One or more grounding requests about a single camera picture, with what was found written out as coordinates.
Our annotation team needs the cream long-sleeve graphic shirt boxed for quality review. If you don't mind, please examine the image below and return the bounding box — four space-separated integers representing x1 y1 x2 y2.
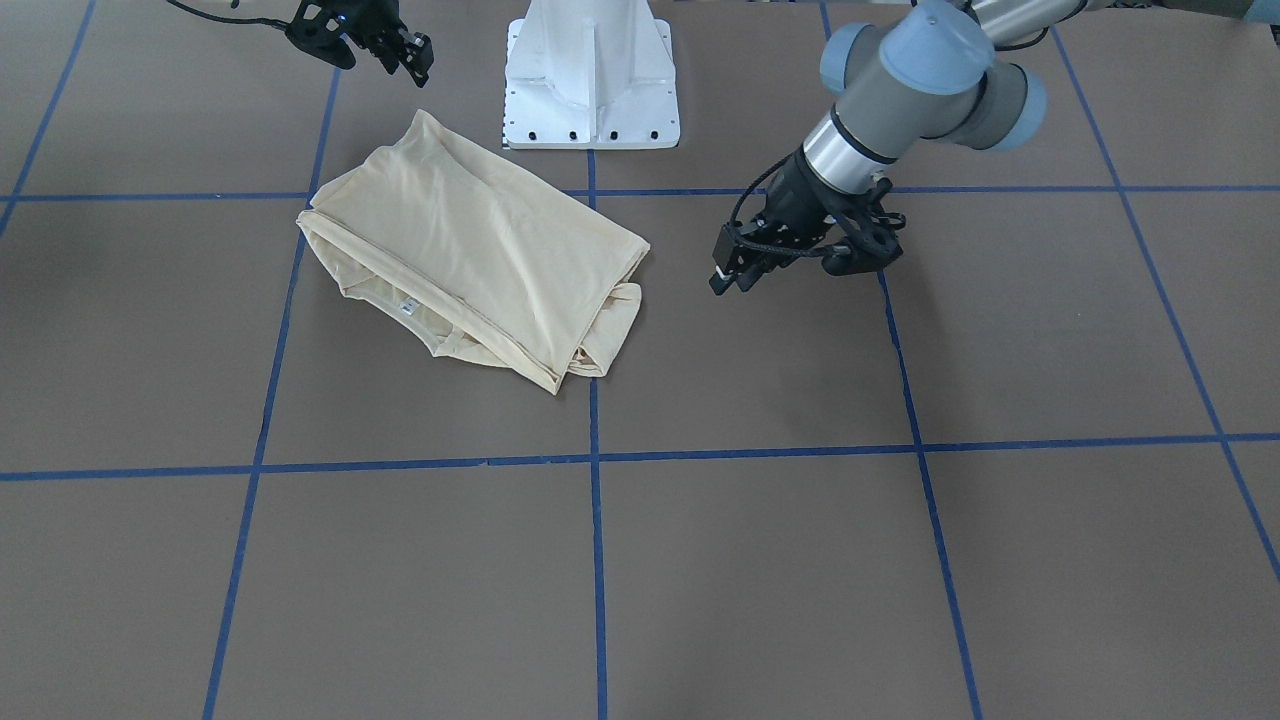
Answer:
297 110 650 395

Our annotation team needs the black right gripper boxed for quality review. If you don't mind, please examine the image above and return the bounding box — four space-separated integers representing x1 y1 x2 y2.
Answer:
285 1 434 88

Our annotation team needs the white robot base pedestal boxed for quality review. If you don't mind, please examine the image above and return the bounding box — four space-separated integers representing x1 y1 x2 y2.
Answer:
502 1 682 151

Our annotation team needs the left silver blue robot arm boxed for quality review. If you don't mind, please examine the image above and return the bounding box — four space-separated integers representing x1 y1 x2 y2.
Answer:
709 1 1091 295

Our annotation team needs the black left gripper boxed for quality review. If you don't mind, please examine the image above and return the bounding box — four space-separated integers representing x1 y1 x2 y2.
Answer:
709 150 906 296

